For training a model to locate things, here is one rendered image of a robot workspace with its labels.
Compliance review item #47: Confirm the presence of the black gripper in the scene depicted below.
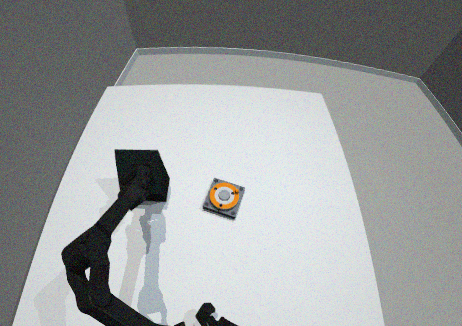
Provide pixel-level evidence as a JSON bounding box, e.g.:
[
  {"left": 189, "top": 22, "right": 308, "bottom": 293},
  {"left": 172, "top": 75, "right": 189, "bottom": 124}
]
[{"left": 195, "top": 303, "right": 238, "bottom": 326}]

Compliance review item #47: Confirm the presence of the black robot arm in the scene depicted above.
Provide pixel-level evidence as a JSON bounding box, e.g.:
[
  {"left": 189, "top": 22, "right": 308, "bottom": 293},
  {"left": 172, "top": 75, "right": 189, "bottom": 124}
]
[{"left": 61, "top": 163, "right": 167, "bottom": 326}]

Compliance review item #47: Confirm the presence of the orange round plate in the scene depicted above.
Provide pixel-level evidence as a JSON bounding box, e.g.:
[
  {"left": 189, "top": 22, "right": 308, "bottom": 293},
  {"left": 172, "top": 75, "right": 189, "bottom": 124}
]
[{"left": 209, "top": 183, "right": 239, "bottom": 209}]

